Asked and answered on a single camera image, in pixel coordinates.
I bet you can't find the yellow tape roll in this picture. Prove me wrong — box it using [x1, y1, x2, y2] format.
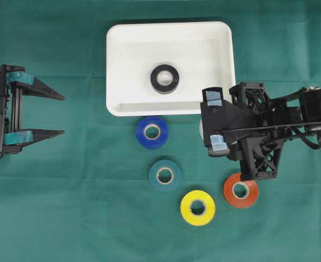
[180, 190, 216, 227]

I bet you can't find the red tape roll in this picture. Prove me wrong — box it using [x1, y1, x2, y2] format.
[223, 172, 259, 209]

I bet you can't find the green tape roll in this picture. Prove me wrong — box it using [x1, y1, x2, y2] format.
[148, 159, 182, 192]

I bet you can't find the green table cloth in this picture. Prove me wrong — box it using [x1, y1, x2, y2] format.
[0, 1, 321, 261]

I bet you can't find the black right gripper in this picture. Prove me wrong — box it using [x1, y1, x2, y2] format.
[229, 82, 302, 181]

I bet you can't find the black tape roll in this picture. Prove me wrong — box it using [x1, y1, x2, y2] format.
[150, 64, 180, 94]

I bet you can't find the blue tape roll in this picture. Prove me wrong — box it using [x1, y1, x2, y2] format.
[135, 116, 169, 149]

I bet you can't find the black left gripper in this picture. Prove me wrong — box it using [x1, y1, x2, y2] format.
[0, 64, 65, 159]

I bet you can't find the white plastic case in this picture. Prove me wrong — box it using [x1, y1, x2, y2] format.
[106, 21, 236, 116]

